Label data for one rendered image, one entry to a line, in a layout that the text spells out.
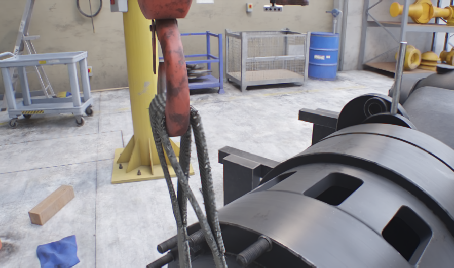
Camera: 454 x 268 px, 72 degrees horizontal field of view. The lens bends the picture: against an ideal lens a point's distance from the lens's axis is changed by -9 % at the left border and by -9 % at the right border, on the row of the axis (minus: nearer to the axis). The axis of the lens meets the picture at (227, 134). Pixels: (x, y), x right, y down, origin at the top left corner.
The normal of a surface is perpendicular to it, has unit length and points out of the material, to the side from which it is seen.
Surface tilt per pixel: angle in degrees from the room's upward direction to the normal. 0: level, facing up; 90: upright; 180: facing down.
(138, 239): 0
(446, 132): 27
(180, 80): 77
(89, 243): 0
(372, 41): 90
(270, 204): 15
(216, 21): 90
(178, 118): 115
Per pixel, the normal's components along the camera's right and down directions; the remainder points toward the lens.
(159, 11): 0.27, 0.81
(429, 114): -0.33, -0.71
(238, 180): -0.63, 0.29
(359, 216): 0.13, -0.87
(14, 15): 0.33, 0.34
